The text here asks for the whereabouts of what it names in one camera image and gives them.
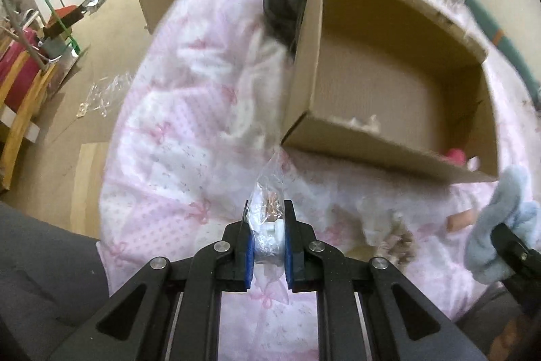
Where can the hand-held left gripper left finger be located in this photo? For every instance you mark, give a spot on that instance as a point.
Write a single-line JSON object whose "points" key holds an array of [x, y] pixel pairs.
{"points": [[249, 259]]}

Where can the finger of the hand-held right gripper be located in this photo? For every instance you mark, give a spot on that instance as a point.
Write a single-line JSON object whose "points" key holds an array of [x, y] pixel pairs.
{"points": [[517, 249]]}

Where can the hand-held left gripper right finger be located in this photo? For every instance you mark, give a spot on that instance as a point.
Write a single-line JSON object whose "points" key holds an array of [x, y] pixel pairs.
{"points": [[290, 263]]}

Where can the clear plastic bag with toy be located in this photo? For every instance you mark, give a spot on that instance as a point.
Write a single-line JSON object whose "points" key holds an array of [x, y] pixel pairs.
{"points": [[267, 217]]}

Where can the light blue plush cloth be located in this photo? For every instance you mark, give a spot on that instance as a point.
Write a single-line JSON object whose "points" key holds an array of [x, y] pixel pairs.
{"points": [[503, 200]]}

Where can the person's right forearm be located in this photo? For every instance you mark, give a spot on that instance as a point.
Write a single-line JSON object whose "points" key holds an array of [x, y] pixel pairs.
{"points": [[513, 331]]}

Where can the pink soft toy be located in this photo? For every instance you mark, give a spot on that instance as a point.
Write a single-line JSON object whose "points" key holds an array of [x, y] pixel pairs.
{"points": [[454, 157]]}

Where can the white soft item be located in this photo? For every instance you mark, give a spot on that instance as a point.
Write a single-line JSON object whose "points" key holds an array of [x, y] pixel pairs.
{"points": [[359, 123]]}

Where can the white soft cloth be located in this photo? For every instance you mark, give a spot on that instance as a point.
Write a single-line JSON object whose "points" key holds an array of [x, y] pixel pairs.
{"points": [[262, 90]]}

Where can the brown and white plush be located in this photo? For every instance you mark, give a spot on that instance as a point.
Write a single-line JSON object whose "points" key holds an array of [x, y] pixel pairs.
{"points": [[393, 238]]}

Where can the pink bow printed blanket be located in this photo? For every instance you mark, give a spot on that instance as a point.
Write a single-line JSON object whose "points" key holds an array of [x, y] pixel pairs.
{"points": [[190, 111]]}

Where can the grey cloth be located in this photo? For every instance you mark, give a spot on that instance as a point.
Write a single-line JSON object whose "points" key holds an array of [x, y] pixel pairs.
{"points": [[46, 285]]}

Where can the clear plastic packaging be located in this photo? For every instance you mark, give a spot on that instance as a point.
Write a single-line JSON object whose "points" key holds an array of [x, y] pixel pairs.
{"points": [[107, 94]]}

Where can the black fuzzy plush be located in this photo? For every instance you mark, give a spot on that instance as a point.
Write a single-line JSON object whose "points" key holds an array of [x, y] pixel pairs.
{"points": [[285, 5]]}

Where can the yellow wooden chair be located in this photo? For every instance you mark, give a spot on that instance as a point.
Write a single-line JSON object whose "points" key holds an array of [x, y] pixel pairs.
{"points": [[25, 107]]}

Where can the red bag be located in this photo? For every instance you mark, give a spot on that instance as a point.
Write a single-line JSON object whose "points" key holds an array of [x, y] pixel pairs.
{"points": [[12, 69]]}

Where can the green pole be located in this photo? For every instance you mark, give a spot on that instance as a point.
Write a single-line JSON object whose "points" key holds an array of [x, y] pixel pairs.
{"points": [[59, 20]]}

